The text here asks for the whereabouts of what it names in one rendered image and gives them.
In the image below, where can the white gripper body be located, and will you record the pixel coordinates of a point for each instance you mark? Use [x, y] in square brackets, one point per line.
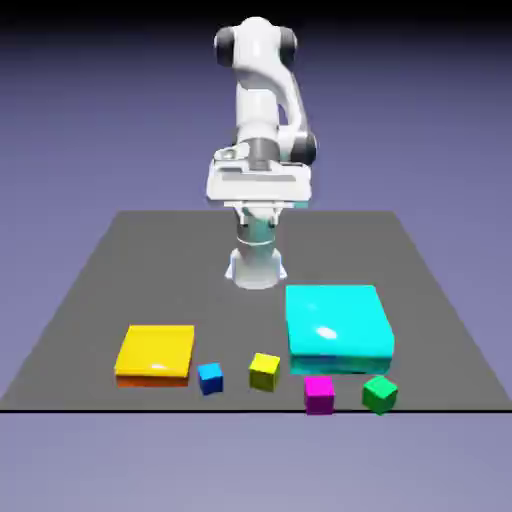
[258, 186]

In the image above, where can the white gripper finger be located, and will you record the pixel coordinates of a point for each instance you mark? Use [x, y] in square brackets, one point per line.
[274, 216]
[244, 215]

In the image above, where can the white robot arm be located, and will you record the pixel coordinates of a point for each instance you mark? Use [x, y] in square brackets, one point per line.
[256, 80]

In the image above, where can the small yellow cube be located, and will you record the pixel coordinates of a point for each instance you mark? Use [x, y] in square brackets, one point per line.
[264, 371]

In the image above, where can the small blue cube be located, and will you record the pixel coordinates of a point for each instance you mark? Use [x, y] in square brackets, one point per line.
[210, 378]

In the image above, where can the small magenta cube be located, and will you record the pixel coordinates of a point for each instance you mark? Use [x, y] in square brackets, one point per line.
[318, 394]

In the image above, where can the small green cube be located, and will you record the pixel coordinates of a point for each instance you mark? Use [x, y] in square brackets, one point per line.
[380, 394]

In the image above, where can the large cyan box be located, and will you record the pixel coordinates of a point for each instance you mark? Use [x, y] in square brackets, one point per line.
[338, 324]

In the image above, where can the large yellow box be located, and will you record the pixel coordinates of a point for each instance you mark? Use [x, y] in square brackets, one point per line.
[156, 354]

